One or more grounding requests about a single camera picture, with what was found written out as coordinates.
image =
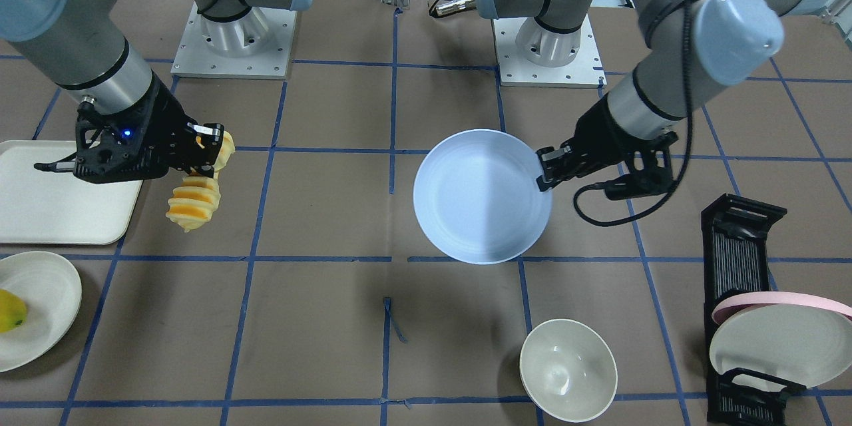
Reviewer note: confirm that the small cream plate in rack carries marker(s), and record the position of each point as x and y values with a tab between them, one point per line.
807	345

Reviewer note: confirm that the pink plate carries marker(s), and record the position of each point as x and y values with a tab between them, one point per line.
739	302

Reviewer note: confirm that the cream bowl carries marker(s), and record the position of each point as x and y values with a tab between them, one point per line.
568	370

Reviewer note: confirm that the white rectangular tray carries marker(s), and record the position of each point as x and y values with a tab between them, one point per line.
49	208

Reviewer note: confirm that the yellow lemon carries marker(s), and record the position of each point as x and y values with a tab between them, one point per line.
14	311

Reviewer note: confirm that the blue plate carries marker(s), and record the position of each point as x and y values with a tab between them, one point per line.
476	198

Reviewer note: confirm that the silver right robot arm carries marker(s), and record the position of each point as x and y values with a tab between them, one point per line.
79	48

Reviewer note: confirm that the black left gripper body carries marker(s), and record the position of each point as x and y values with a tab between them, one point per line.
597	134

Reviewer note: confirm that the black dish rack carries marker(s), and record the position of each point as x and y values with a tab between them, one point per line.
734	231

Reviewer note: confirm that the sliced bread loaf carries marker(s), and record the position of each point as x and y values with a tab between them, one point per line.
193	203

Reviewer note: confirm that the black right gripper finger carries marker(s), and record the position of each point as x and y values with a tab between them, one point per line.
206	170
206	135

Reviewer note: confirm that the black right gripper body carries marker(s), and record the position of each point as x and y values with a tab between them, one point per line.
164	121

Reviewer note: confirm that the cream plate under lemon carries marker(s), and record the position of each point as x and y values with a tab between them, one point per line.
50	287

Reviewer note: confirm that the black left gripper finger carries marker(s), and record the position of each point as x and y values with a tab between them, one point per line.
551	178
550	157

